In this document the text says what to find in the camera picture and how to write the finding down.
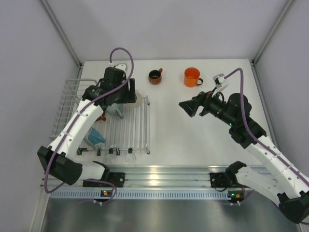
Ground orange mug black handle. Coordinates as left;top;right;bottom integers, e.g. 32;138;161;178
184;67;204;87

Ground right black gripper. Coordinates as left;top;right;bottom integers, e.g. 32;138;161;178
179;87;236;127

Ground blue speckled mug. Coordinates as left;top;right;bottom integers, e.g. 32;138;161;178
86;128;106;145

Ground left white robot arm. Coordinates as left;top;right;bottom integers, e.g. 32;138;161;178
37;67;137;187

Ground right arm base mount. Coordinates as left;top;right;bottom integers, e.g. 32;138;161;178
210;161;246;189

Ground white wire dish rack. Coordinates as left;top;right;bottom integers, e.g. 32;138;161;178
50;79;150;163

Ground beige handleless cup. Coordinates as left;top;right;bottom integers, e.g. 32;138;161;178
131;91;143;108

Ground grey glazed mug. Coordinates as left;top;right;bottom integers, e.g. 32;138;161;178
106;103;124;119

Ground red floral white-inside cup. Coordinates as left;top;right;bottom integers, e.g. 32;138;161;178
96;112;106;121

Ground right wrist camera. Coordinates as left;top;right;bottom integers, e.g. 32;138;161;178
213;73;228;94

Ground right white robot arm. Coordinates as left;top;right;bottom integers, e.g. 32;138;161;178
179;91;309;224

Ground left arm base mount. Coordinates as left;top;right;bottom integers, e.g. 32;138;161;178
83;161;125;188

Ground aluminium rail frame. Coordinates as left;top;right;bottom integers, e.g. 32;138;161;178
41;165;302;194

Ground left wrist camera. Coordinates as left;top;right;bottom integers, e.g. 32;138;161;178
109;63;127;73

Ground small brown patterned cup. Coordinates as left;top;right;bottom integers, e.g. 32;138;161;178
148;68;163;85

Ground perforated cable duct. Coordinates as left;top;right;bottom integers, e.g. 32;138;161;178
50;189;231;200

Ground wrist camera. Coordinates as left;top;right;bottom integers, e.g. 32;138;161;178
109;63;127;73
213;73;228;94

